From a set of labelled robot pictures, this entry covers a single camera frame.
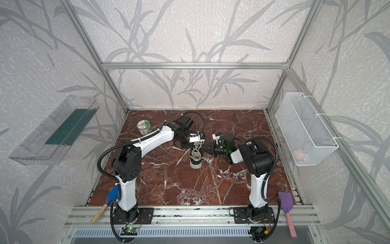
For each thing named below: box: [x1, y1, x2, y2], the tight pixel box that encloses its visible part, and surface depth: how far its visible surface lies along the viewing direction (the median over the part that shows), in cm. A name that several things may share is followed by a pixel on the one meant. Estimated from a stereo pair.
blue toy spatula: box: [90, 185, 119, 225], surface depth 80 cm
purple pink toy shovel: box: [277, 191, 298, 238], surface depth 77 cm
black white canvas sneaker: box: [189, 145, 204, 170], surface depth 90 cm
